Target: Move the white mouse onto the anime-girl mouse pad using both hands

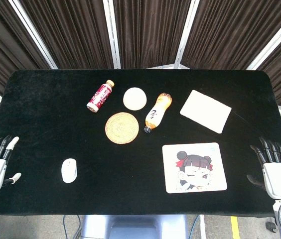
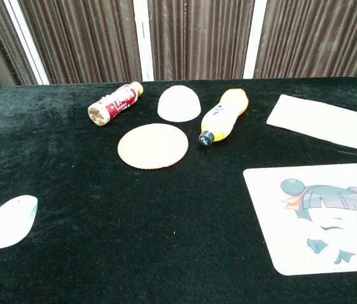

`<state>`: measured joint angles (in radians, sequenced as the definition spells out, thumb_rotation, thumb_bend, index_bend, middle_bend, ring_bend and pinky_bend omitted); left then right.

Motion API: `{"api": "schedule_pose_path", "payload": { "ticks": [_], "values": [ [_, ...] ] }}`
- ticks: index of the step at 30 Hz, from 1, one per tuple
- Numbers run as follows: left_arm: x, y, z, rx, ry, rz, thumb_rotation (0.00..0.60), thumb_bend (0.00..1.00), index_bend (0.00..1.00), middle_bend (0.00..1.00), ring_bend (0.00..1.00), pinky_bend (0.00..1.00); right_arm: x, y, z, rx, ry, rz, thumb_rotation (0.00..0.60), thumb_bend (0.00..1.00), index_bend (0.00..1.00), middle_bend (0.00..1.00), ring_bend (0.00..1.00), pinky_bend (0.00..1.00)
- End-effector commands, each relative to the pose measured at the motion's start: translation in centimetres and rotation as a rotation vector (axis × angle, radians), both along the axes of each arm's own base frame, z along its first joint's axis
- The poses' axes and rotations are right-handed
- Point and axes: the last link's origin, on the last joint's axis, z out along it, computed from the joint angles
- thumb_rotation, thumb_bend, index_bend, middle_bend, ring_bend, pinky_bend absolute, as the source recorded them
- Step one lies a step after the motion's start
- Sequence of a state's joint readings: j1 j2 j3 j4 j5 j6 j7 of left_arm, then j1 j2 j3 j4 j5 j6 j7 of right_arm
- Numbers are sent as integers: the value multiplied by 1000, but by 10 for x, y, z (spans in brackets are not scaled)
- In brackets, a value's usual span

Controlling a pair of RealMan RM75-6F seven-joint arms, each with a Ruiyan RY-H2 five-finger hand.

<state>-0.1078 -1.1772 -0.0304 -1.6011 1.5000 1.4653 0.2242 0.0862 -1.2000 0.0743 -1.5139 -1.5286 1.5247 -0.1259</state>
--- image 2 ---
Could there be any round woven coaster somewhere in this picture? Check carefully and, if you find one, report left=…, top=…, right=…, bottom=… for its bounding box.
left=117, top=123, right=189, bottom=170

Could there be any white frame post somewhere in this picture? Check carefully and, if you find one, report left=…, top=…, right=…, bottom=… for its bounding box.
left=132, top=0, right=154, bottom=82
left=3, top=0, right=51, bottom=86
left=242, top=0, right=268, bottom=80

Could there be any black velvet tablecloth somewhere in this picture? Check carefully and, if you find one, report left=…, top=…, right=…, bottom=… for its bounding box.
left=0, top=77, right=357, bottom=304

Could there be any white folded towel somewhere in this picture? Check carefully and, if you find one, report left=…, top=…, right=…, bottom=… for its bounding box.
left=266, top=94, right=357, bottom=150

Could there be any red labelled drink bottle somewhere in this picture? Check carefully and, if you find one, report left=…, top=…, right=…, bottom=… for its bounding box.
left=87, top=81, right=144, bottom=127

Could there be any orange drink bottle black cap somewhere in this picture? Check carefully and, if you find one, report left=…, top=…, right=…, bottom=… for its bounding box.
left=198, top=88, right=249, bottom=148

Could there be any cartoon girl mouse pad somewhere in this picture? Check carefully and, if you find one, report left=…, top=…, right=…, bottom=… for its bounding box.
left=242, top=162, right=357, bottom=276

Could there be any white computer mouse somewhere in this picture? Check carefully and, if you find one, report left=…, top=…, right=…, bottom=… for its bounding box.
left=0, top=194, right=39, bottom=250

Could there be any white upturned bowl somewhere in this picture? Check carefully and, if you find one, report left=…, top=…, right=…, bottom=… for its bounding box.
left=157, top=84, right=202, bottom=123

